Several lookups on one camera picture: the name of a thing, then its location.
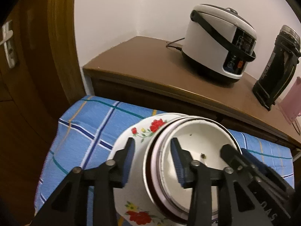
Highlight small white enamel bowl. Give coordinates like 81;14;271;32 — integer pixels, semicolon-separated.
159;118;242;217

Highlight white plate red flowers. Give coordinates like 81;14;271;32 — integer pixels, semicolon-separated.
108;113;186;225

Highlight stainless steel mixing bowl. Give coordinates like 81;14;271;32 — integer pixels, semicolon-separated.
143;115;227;225

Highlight pink electric kettle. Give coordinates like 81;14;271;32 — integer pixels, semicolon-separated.
279;76;301;124

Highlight blue plaid tablecloth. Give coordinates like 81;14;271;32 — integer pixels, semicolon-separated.
34;95;295;225

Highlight tall black thermos flask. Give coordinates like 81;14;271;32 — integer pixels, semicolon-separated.
252;25;300;111

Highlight white black rice cooker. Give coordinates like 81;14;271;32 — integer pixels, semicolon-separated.
181;4;257;85

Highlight brown wooden sideboard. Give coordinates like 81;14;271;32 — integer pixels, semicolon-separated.
83;36;300;148

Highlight brown wooden door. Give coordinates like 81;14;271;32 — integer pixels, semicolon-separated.
1;0;85;225

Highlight black rice cooker cable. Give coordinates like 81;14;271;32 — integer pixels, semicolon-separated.
165;37;186;51

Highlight silver door handle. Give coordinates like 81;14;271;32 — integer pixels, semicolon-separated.
1;20;18;68

